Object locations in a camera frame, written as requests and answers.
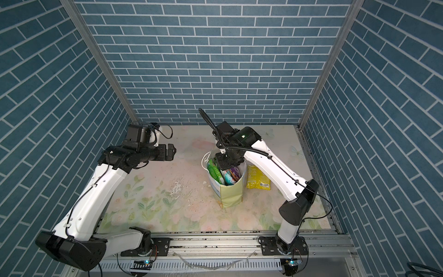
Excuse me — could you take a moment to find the right controller board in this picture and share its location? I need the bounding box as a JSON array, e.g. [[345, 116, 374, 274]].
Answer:
[[280, 259, 300, 277]]

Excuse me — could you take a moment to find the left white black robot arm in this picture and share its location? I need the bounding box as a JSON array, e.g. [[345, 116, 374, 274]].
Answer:
[[35, 144, 177, 271]]

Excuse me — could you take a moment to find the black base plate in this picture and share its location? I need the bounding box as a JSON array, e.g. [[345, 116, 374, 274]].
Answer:
[[257, 235, 309, 256], [120, 237, 170, 257]]

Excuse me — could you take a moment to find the aluminium mounting rail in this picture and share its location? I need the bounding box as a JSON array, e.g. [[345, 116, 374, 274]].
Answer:
[[90, 232, 365, 277]]

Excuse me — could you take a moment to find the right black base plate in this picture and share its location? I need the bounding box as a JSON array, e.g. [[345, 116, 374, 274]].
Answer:
[[257, 235, 309, 256]]

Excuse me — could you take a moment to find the controller board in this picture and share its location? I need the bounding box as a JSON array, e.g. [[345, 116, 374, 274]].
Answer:
[[129, 260, 152, 277], [280, 259, 300, 277]]

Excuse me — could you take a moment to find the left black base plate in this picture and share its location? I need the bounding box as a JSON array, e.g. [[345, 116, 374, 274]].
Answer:
[[120, 237, 170, 257]]

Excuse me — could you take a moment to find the floral paper gift bag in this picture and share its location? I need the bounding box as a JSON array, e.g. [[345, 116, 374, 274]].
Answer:
[[201, 149, 248, 209]]

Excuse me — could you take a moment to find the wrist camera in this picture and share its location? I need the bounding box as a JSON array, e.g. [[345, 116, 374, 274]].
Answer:
[[122, 122, 162, 151], [213, 121, 236, 144]]

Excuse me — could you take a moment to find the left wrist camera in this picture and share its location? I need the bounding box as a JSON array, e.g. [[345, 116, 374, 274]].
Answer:
[[122, 122, 162, 151]]

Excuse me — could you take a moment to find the left controller board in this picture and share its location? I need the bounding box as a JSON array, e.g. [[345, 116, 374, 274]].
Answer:
[[129, 260, 152, 277]]

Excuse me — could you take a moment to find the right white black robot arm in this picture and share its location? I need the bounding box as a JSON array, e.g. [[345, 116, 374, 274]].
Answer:
[[213, 122, 319, 255]]

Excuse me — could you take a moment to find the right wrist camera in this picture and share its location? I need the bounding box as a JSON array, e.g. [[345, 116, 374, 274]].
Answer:
[[213, 121, 236, 144]]

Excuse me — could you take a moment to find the yellow snack packet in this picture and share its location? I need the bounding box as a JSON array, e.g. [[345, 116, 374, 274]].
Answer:
[[246, 165, 271, 190]]

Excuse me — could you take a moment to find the bright green snack packet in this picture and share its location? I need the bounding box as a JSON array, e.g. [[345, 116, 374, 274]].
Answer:
[[207, 159, 225, 185]]

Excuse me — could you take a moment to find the purple Fox's candy packet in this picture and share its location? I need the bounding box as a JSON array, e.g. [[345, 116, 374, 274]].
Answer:
[[230, 167, 241, 183]]

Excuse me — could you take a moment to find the teal Fox's candy packet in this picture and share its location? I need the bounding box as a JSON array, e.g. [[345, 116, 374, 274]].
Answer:
[[221, 169, 236, 186]]

